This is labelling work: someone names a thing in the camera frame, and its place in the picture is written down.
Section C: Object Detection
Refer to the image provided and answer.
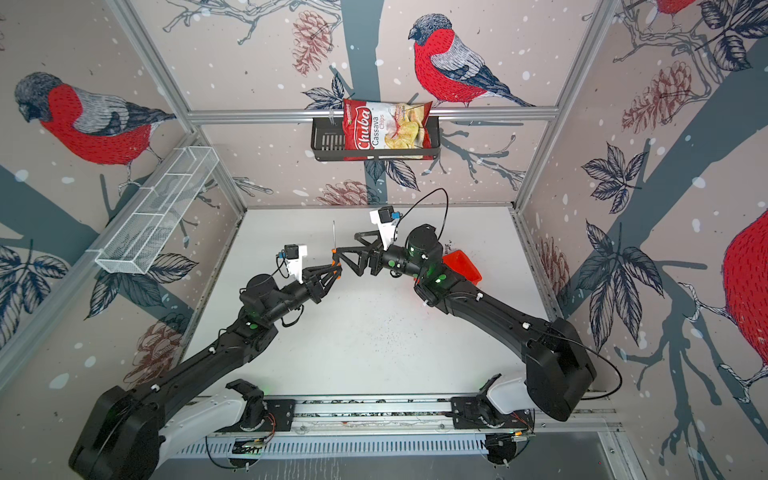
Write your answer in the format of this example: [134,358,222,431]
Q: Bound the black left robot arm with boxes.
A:
[69,262,342,479]

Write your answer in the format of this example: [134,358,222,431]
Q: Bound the red plastic bin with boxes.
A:
[443,250,483,286]

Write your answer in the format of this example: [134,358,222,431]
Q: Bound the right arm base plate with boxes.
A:
[446,373,535,432]

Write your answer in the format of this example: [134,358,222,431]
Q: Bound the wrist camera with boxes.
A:
[276,244,308,283]
[369,205,401,250]

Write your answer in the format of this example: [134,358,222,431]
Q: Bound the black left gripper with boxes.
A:
[264,263,341,326]

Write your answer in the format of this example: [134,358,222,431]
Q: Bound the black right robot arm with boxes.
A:
[333,224,597,422]

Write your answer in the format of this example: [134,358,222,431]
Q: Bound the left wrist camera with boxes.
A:
[276,244,308,283]

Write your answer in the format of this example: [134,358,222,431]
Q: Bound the white wire mesh shelf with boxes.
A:
[95,146,219,274]

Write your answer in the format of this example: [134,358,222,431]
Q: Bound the black wire wall basket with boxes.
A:
[310,116,441,162]

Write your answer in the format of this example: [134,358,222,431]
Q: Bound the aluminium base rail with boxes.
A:
[167,392,619,439]

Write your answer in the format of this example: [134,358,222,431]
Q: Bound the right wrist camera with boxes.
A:
[369,205,401,250]

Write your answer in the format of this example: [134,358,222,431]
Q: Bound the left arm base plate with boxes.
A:
[225,379,297,433]

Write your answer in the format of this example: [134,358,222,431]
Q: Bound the red cassava chips bag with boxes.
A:
[343,99,432,149]

